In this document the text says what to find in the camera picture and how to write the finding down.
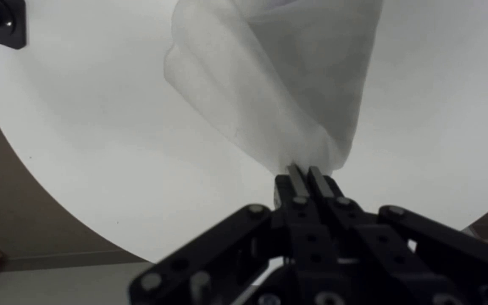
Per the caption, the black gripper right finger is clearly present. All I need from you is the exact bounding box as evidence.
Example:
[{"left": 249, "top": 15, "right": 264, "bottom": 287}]
[{"left": 308, "top": 165, "right": 488, "bottom": 305}]

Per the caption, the white cloth with blue stripes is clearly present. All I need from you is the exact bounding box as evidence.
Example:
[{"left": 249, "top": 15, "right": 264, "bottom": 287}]
[{"left": 163, "top": 0, "right": 385, "bottom": 178}]

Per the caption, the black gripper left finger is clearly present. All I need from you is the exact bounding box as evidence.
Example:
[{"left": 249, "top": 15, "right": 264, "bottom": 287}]
[{"left": 129, "top": 163, "right": 322, "bottom": 305}]

